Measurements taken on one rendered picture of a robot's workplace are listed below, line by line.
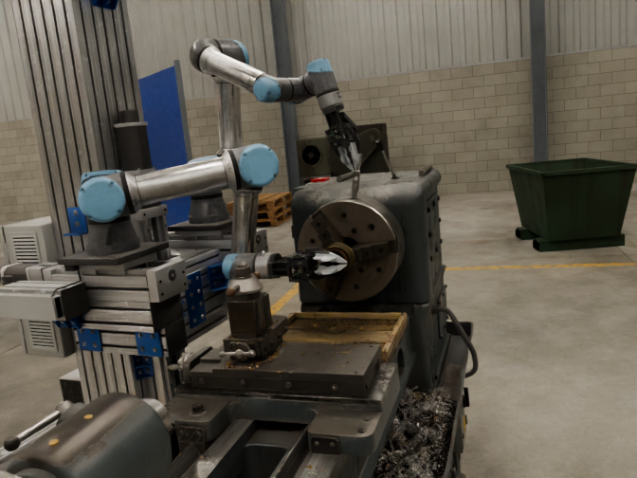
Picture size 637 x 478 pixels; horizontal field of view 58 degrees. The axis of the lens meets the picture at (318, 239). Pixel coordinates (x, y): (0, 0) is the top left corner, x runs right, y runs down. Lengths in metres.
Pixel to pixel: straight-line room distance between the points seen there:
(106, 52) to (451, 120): 10.06
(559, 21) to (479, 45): 1.43
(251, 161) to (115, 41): 0.73
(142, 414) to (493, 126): 11.19
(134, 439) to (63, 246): 1.47
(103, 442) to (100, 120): 1.41
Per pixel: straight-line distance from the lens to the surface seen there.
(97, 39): 2.05
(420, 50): 11.89
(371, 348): 1.29
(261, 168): 1.61
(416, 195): 1.85
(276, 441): 1.25
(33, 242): 2.16
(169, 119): 7.02
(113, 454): 0.72
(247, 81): 1.90
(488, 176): 11.79
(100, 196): 1.58
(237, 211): 1.78
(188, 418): 1.24
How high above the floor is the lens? 1.44
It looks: 10 degrees down
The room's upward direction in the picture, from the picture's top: 6 degrees counter-clockwise
